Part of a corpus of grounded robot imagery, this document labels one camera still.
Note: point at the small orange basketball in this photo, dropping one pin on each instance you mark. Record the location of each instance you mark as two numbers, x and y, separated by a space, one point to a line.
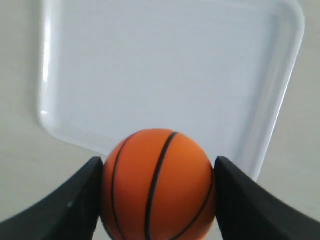
157 184

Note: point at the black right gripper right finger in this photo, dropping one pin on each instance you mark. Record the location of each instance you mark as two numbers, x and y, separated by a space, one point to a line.
245 211

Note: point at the white plastic tray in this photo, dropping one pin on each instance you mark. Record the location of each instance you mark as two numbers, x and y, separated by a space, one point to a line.
214 70

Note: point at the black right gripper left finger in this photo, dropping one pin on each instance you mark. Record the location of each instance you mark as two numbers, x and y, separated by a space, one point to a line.
71 212

